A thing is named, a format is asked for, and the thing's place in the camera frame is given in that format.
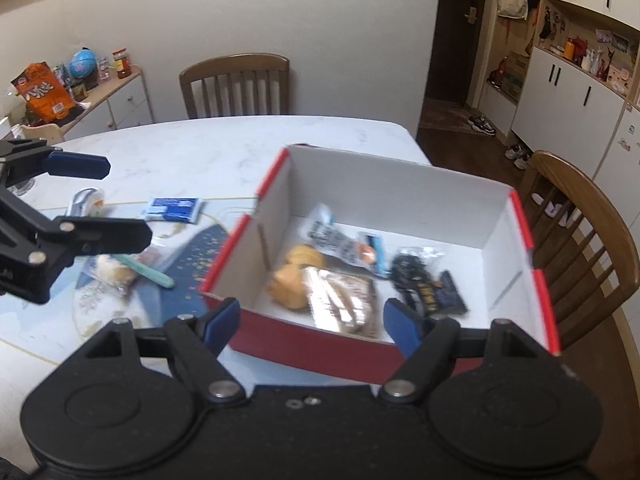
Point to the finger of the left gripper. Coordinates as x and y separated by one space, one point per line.
89 236
76 165

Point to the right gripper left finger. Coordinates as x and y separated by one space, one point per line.
191 347

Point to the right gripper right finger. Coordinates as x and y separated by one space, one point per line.
431 348

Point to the black snack packet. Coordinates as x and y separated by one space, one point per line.
440 296

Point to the bagged bread bun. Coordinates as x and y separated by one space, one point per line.
114 276

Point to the green toothbrush handle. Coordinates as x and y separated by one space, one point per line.
157 277

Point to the bag of black screws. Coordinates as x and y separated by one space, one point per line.
408 271

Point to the brown silver snack bag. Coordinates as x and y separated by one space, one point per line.
341 303

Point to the blue white wet-wipe packet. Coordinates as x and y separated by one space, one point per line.
173 209

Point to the yellow plush toy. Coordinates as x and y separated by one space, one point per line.
286 286

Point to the orange chip bag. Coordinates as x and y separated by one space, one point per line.
43 93

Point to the side cabinet with drawers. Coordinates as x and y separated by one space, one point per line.
113 105

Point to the blue globe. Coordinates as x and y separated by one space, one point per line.
82 64

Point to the red lidded jar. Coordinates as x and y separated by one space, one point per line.
122 63

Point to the red white cardboard box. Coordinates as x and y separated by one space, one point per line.
478 224

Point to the wooden chair behind box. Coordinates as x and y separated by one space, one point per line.
582 245

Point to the white grey sneakers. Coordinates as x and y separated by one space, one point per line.
519 155

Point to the wooden chair at left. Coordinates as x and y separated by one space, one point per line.
241 84

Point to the black white sneakers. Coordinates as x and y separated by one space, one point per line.
480 124

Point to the white floor cabinets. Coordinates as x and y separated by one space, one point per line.
566 112

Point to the hanging canvas tote bag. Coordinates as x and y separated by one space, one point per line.
512 9

